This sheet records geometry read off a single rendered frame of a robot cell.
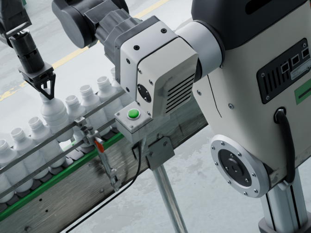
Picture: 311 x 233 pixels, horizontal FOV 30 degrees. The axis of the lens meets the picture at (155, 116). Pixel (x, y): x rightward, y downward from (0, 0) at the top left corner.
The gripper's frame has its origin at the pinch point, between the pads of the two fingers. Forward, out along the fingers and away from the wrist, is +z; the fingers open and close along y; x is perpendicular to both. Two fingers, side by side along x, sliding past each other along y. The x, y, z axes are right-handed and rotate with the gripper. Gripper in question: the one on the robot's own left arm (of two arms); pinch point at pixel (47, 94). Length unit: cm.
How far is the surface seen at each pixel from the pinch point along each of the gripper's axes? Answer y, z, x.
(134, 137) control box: 18.4, 15.9, 12.0
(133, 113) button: 16.6, 10.3, 15.1
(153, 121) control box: 18.7, 15.0, 19.2
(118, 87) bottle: 0.5, 10.5, 20.7
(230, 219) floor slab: -27, 123, 61
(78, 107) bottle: 1.2, 8.5, 6.2
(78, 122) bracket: 4.8, 10.5, 3.3
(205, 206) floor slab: -44, 123, 60
